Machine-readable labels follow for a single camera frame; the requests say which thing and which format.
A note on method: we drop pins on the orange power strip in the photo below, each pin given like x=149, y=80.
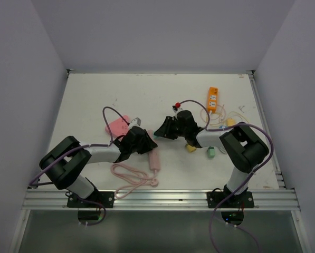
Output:
x=212, y=98

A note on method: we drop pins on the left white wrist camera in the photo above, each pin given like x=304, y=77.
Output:
x=136, y=122

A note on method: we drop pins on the right side rail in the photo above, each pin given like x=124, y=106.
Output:
x=274, y=159

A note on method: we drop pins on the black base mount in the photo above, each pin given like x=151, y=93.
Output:
x=105, y=198
x=229, y=199

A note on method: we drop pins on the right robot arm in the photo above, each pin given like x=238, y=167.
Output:
x=244, y=147

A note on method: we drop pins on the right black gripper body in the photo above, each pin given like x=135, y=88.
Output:
x=172, y=129

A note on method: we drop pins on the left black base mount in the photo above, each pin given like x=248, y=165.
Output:
x=105, y=198

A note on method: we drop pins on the yellow charger plug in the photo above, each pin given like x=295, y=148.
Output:
x=230, y=122

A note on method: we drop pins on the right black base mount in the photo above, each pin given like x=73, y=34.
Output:
x=229, y=199

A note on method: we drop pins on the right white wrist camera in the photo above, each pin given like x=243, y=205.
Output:
x=177, y=108

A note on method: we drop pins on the pink triangular socket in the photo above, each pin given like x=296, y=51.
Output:
x=117, y=127

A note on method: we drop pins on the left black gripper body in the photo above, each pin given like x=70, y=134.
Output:
x=144, y=145

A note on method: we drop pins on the yellow cube plug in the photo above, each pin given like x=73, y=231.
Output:
x=190, y=148

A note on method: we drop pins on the long pink power strip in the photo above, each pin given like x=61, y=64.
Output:
x=154, y=160

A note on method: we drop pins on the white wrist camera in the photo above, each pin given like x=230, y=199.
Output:
x=136, y=122
x=177, y=108

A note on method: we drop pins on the aluminium front rail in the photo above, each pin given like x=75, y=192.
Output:
x=162, y=200

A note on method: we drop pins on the green cube plug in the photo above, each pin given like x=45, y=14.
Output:
x=211, y=152

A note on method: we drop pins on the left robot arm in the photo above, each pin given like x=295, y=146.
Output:
x=64, y=163

